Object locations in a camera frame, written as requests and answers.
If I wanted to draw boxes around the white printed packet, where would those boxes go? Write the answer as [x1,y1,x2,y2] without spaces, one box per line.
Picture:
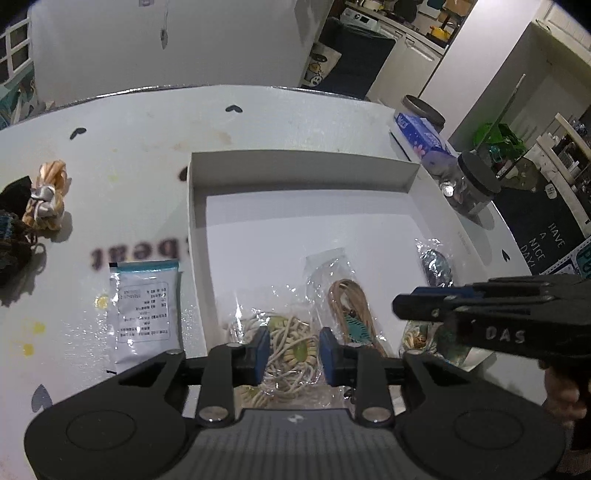
[105,259,183,376]

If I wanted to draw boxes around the round metal tin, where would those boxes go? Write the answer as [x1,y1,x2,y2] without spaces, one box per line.
[399,93,446,134]

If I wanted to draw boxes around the black scrunchie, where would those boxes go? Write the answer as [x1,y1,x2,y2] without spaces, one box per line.
[0,175,35,215]

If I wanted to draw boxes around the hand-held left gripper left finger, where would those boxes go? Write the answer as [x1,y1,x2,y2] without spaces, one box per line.
[106,328,273,425]

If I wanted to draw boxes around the dark blue scrunchie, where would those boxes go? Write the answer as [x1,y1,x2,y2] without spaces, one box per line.
[413,235,455,289]

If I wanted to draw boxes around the black printed doormat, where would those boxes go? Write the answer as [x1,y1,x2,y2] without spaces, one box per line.
[494,185,591,278]

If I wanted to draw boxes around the dark quilted chair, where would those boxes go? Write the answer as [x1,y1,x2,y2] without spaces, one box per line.
[318,16,398,100]

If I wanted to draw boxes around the green plastic bag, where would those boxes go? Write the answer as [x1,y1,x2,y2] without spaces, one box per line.
[471,122,527,160]

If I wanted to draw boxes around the glass jar with black lid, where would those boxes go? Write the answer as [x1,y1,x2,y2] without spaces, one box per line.
[438,151,502,220]

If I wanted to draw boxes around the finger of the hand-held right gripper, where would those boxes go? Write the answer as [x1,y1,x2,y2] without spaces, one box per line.
[412,275,589,301]
[392,291,559,324]

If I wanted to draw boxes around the teal patterned storage box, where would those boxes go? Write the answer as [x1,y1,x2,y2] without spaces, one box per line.
[0,65,42,130]

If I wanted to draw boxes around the white printed tote bag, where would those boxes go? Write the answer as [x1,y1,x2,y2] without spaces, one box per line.
[300,42,343,90]

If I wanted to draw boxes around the clear bag of beige cord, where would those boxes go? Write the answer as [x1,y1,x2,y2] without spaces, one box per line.
[222,284,356,409]

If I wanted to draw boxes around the floral scrunchie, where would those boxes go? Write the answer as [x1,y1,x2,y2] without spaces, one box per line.
[399,318,467,365]

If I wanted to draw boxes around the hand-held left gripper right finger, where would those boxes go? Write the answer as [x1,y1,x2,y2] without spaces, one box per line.
[318,327,481,425]

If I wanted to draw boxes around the white cardboard box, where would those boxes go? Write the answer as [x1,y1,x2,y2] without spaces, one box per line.
[186,150,499,407]

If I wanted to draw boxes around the beige satin scrunchie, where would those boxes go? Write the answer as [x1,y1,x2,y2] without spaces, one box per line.
[21,159,72,232]

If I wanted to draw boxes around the clear bag of brown cord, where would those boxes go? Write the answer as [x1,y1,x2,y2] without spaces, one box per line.
[302,247,393,358]

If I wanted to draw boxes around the white kitchen base cabinets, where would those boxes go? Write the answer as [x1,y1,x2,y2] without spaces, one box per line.
[367,18,446,104]

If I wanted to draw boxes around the blue tissue pack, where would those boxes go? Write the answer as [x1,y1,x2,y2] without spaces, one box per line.
[392,111,460,174]

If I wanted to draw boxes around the person's right hand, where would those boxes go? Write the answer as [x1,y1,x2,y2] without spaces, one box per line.
[541,362,583,421]

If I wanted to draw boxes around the white washing machine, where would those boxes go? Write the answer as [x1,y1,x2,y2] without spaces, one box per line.
[339,7,384,33]

